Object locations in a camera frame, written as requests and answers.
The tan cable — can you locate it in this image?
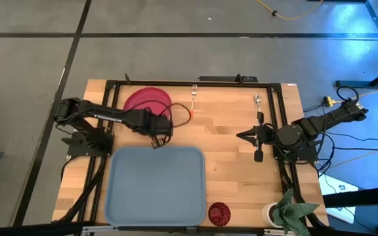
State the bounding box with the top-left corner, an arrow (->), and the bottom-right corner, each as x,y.
326,140 -> 378,170
335,85 -> 378,104

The white plant pot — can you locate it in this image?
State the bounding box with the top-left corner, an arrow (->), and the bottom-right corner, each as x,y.
261,202 -> 284,229

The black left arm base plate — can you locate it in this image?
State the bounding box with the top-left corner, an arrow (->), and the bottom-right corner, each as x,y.
60,130 -> 115,157

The dark red faceted cup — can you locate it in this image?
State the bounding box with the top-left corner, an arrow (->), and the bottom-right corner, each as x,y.
207,202 -> 232,227

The black floor stand frame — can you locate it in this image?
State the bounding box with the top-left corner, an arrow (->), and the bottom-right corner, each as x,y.
335,0 -> 378,90

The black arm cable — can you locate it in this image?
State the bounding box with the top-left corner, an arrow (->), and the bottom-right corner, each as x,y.
125,100 -> 193,129
335,85 -> 360,103

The pink red plate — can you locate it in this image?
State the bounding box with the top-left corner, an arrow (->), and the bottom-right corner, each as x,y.
123,87 -> 173,116

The metal fork orange handle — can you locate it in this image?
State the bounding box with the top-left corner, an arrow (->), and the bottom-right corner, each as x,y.
190,83 -> 198,119

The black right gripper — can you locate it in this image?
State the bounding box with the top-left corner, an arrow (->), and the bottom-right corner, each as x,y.
236,111 -> 278,163

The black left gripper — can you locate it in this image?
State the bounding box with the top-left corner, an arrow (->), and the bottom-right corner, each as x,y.
146,111 -> 174,149

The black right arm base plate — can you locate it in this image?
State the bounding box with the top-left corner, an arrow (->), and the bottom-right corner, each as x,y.
274,144 -> 320,163

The green leafy plant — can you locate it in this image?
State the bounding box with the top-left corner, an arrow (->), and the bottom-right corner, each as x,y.
272,187 -> 320,236

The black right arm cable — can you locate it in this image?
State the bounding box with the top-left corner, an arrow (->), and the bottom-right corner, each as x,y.
335,85 -> 360,103

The yellow extension cable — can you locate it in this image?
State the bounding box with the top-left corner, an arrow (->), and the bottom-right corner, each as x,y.
254,0 -> 324,21

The black front rail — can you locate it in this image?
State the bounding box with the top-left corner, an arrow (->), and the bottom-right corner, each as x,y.
0,222 -> 308,236

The blue plastic tray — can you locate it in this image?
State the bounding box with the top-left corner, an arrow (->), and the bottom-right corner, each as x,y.
104,146 -> 207,227

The white printed sheet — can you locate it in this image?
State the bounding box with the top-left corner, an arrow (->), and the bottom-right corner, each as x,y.
318,172 -> 360,224

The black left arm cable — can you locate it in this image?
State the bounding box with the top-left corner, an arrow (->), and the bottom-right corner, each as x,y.
125,100 -> 193,129

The black aluminium table frame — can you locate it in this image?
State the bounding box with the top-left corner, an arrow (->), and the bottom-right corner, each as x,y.
56,74 -> 329,230

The black desk edge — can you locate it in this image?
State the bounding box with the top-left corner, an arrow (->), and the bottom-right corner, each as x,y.
322,185 -> 378,236

